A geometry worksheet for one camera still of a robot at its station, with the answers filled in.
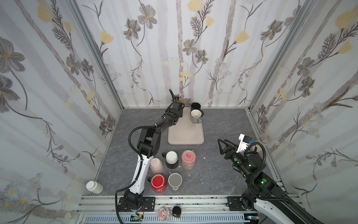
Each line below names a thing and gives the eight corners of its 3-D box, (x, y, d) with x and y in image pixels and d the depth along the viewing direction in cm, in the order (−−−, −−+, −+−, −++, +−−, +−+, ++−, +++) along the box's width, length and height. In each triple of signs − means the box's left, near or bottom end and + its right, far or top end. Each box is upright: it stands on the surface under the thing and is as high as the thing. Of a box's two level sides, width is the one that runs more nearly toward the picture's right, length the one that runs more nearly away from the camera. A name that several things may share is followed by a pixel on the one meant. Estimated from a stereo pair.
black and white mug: (162, 169, 88) (161, 163, 81) (163, 157, 94) (162, 150, 86) (178, 169, 89) (178, 163, 81) (178, 157, 94) (178, 151, 86)
